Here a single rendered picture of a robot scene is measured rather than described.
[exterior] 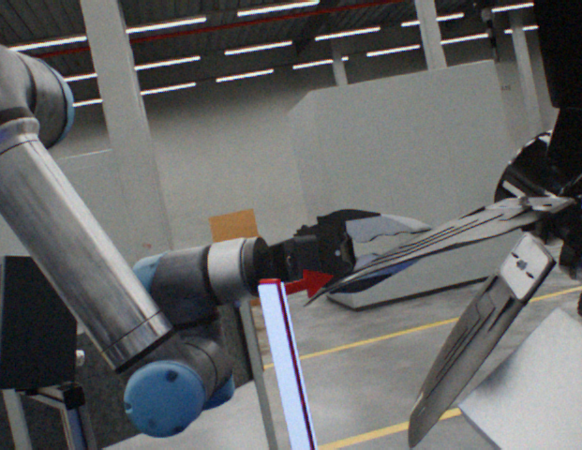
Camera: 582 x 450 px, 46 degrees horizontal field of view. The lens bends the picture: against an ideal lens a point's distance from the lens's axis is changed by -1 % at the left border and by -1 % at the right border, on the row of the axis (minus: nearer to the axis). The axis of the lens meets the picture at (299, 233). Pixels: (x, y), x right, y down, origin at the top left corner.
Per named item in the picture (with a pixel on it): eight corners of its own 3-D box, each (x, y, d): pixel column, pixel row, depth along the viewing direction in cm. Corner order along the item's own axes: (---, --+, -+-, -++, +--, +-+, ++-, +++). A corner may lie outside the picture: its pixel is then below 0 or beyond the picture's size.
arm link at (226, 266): (203, 243, 79) (215, 312, 79) (240, 236, 78) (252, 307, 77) (228, 242, 86) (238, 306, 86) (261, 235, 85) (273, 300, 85)
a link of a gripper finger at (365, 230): (428, 203, 79) (352, 222, 81) (424, 202, 73) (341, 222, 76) (435, 230, 79) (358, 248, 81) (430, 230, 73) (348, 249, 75)
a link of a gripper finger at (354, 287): (390, 246, 76) (315, 254, 78) (387, 246, 74) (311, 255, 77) (395, 288, 76) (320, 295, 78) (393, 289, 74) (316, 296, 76)
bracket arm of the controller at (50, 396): (87, 404, 95) (82, 383, 95) (66, 412, 93) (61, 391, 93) (37, 387, 114) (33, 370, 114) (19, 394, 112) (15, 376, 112)
